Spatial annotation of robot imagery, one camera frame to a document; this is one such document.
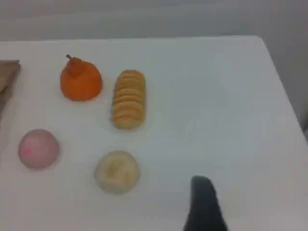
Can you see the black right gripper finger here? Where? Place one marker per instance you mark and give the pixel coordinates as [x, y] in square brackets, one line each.
[204, 207]

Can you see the pale round egg yolk pastry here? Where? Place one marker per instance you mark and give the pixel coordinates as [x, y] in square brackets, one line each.
[116, 172]

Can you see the long ridged golden bread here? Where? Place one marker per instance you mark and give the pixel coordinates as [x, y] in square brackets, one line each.
[128, 101]

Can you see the orange citrus fruit with knob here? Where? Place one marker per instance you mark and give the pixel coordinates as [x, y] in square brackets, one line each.
[80, 84]

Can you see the pink round mochi ball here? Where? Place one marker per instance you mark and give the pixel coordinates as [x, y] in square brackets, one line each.
[38, 149]

